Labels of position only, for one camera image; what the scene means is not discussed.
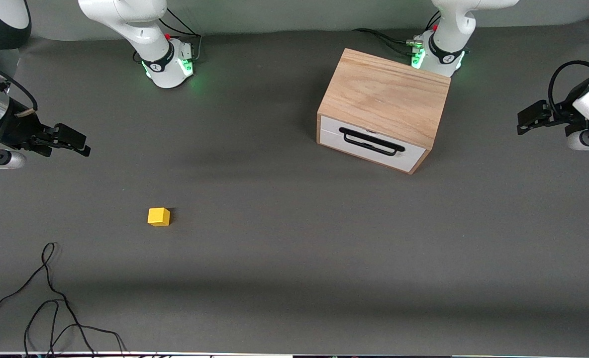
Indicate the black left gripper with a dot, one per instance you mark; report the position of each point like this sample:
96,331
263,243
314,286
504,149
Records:
561,116

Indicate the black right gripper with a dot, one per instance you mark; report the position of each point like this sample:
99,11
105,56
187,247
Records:
17,130

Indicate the yellow cube block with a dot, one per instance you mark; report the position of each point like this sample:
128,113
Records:
158,217

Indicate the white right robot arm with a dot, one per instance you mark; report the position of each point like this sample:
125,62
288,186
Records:
140,25

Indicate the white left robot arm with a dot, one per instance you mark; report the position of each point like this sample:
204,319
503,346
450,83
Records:
448,30

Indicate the wooden drawer cabinet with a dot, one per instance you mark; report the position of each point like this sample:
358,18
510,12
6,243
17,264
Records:
384,94

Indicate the white cabinet front panel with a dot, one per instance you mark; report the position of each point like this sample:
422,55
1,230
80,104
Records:
334,140

